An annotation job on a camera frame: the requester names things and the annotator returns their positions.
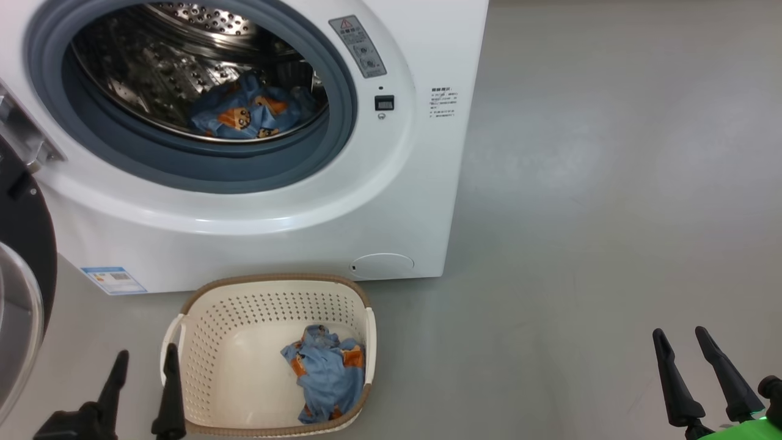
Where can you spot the grey warning sticker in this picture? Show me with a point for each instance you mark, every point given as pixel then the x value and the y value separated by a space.
pixel 358 47

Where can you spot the black door lock latch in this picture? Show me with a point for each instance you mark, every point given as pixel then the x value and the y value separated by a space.
pixel 384 102

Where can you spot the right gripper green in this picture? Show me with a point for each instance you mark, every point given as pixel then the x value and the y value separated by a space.
pixel 748 432

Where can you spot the steel washer drum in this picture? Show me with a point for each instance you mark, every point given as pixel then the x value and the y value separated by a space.
pixel 153 73

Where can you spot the blue cartoon print garment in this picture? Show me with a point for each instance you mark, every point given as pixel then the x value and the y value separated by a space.
pixel 244 104
pixel 324 373

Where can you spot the round drain filter cover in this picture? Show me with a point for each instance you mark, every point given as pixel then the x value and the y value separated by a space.
pixel 382 266

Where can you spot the blue energy label sticker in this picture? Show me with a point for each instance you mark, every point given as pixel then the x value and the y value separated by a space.
pixel 114 281

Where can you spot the white front-load washing machine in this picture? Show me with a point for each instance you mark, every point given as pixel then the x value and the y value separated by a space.
pixel 397 183

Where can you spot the washer drum opening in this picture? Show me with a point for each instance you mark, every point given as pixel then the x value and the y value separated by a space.
pixel 122 153

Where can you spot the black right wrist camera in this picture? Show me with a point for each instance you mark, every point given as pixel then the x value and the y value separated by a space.
pixel 773 397

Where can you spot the cream perforated laundry basket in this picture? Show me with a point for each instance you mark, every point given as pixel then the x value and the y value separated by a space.
pixel 244 342

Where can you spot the dark round washer door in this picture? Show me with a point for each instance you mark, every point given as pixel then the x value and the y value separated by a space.
pixel 30 232

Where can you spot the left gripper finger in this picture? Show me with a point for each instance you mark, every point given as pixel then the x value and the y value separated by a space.
pixel 171 397
pixel 115 379

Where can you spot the metal door hinge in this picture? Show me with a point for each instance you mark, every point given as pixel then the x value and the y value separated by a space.
pixel 24 137

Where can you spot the printed text sticker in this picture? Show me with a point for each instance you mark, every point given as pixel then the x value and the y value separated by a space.
pixel 443 102

